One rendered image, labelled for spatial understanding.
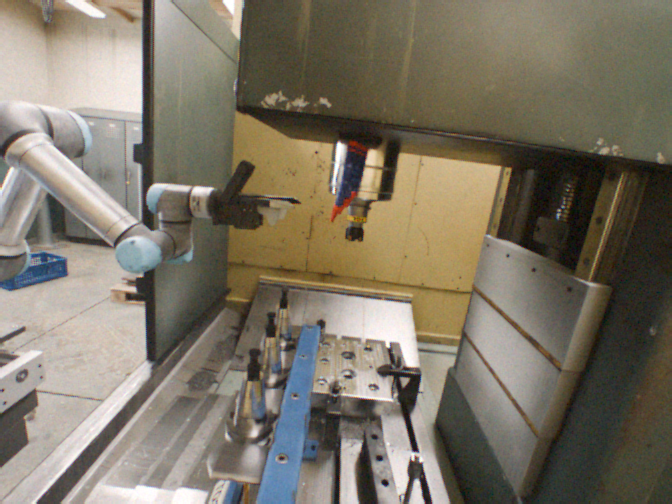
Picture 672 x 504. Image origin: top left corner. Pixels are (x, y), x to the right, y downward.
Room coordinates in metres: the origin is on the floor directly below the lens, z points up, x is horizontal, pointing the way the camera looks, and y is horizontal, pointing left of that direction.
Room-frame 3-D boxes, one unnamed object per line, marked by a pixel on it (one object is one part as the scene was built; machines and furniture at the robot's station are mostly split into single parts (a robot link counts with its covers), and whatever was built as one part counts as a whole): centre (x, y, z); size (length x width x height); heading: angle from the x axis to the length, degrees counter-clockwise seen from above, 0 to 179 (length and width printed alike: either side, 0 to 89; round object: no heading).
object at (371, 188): (0.81, -0.04, 1.56); 0.16 x 0.16 x 0.12
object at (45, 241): (4.34, 4.11, 0.57); 0.47 x 0.37 x 1.14; 151
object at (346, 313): (1.47, -0.03, 0.75); 0.89 x 0.67 x 0.26; 90
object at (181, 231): (0.79, 0.41, 1.34); 0.11 x 0.08 x 0.11; 179
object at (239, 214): (0.81, 0.25, 1.43); 0.12 x 0.08 x 0.09; 90
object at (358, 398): (0.89, -0.08, 0.97); 0.29 x 0.23 x 0.05; 0
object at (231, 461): (0.31, 0.08, 1.21); 0.07 x 0.05 x 0.01; 90
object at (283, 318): (0.59, 0.09, 1.26); 0.04 x 0.04 x 0.07
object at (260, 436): (0.37, 0.08, 1.21); 0.06 x 0.06 x 0.03
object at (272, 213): (0.76, 0.15, 1.44); 0.09 x 0.03 x 0.06; 65
